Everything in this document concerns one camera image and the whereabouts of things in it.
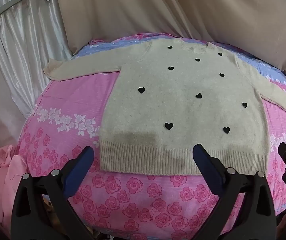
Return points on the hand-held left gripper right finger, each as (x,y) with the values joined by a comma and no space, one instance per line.
(206,166)

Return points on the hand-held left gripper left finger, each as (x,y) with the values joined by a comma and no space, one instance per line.
(83,165)

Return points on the cream sweater with black hearts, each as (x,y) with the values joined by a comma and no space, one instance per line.
(183,110)

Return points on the pink floral bedsheet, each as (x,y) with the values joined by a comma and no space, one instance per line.
(70,105)

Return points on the light pink cloth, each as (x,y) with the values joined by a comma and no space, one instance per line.
(8,170)

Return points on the white satin curtain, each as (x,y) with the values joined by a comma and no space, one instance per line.
(28,30)

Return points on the beige backdrop cloth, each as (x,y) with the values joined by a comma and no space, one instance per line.
(158,5)

